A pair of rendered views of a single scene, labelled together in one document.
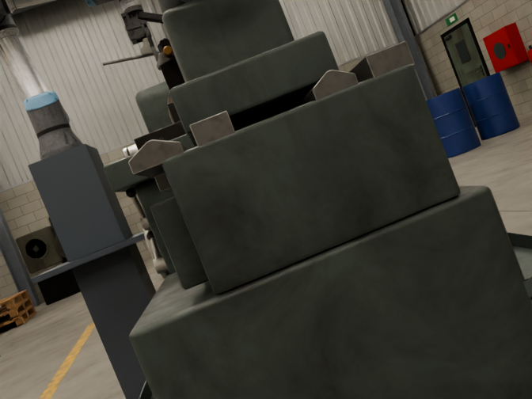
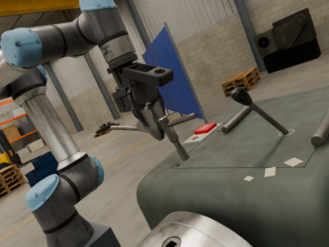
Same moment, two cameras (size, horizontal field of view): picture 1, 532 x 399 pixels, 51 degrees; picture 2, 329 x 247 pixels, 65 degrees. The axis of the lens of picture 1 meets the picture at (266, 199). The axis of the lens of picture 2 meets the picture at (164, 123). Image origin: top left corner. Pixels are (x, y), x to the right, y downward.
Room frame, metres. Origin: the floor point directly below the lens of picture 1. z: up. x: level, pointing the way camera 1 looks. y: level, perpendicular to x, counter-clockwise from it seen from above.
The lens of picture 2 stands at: (1.83, -0.33, 1.49)
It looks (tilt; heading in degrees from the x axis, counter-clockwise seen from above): 10 degrees down; 54
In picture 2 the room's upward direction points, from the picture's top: 24 degrees counter-clockwise
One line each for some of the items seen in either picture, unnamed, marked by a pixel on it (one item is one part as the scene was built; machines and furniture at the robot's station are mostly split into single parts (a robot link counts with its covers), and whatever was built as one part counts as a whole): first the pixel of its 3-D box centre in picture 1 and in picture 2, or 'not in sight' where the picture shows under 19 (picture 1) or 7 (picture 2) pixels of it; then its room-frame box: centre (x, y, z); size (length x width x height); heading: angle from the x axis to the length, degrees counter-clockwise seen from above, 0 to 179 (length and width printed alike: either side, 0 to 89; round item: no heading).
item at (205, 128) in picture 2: not in sight; (205, 129); (2.44, 0.31, 1.26); 0.06 x 0.06 x 0.02; 4
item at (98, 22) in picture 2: not in sight; (103, 19); (2.18, 0.21, 1.66); 0.09 x 0.08 x 0.11; 103
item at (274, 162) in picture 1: (249, 183); not in sight; (1.66, 0.03, 0.77); 2.10 x 0.34 x 0.18; 4
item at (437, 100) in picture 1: (450, 123); not in sight; (8.01, -2.89, 0.44); 0.59 x 0.59 x 0.88
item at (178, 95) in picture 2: not in sight; (167, 83); (6.55, 5.28, 1.18); 4.12 x 0.80 x 2.35; 62
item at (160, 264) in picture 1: (171, 233); not in sight; (1.34, 0.24, 0.73); 0.27 x 0.12 x 0.27; 4
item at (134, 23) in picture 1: (137, 25); (130, 84); (2.18, 0.21, 1.50); 0.09 x 0.08 x 0.12; 95
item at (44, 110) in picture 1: (46, 112); (51, 199); (1.96, 0.60, 1.27); 0.13 x 0.12 x 0.14; 13
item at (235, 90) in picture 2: not in sight; (240, 97); (2.29, 0.01, 1.38); 0.04 x 0.03 x 0.05; 4
